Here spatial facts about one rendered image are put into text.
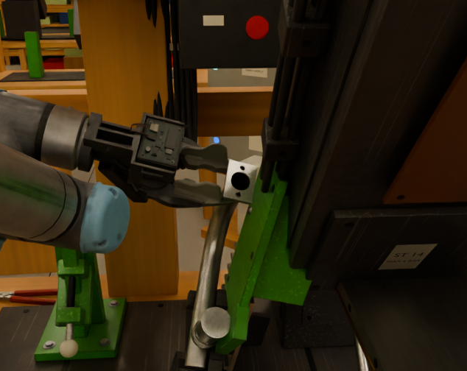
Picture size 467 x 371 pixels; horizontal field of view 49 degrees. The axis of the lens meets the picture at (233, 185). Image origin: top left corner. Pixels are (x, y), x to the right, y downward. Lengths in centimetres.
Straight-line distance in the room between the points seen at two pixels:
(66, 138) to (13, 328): 48
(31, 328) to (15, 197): 58
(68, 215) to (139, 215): 48
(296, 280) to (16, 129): 38
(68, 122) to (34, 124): 4
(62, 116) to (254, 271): 29
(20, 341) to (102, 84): 46
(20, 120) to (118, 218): 17
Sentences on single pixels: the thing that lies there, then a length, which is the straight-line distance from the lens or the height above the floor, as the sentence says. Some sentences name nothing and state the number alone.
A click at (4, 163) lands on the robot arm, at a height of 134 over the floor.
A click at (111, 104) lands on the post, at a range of 93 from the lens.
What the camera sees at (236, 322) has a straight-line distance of 64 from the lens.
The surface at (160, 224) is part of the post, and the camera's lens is 100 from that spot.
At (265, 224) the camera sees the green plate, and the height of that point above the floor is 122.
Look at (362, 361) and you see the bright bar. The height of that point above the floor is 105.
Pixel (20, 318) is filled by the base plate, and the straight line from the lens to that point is 105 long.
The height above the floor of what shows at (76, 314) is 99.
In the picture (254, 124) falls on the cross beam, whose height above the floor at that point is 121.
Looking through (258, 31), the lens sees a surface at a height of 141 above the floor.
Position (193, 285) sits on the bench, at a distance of 111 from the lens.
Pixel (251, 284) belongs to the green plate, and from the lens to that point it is 63.
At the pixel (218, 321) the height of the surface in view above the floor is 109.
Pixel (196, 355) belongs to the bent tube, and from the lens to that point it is 74.
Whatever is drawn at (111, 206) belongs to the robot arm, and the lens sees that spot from 55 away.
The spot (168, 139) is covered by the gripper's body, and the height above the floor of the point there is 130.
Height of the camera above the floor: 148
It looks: 22 degrees down
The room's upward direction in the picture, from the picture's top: straight up
